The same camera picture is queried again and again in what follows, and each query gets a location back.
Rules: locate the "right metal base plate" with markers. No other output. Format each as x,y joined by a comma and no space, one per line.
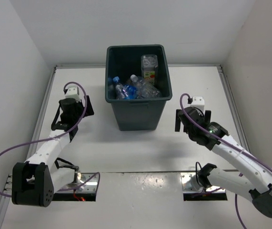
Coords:
190,186

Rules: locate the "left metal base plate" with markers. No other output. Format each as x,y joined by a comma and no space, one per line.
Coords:
83,183

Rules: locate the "metal base plate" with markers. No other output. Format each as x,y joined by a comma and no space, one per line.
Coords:
190,186
83,183

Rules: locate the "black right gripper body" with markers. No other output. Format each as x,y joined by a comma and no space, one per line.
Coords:
190,134

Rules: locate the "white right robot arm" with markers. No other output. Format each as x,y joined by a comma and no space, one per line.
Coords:
255,184

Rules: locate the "dark green plastic bin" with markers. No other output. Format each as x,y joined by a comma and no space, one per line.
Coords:
136,114

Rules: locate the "small clear bottle white cap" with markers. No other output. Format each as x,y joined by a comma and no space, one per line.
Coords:
149,68

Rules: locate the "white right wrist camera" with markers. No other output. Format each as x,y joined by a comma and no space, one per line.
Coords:
198,102

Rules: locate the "blue label crushed bottle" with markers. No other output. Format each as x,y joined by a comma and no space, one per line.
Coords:
126,92

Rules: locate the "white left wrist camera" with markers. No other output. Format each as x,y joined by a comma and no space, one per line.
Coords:
73,92

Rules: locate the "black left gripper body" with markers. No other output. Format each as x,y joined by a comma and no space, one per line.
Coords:
80,109

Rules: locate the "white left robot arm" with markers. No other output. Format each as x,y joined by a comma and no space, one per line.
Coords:
33,182

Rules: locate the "large clear bottle white cap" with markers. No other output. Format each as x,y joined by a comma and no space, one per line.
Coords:
145,89

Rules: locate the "blue cap water bottle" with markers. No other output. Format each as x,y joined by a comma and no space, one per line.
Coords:
115,83

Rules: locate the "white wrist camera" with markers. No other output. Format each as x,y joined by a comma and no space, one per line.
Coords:
198,102
73,92

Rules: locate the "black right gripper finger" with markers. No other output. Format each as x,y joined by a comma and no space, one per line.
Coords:
207,116
177,121

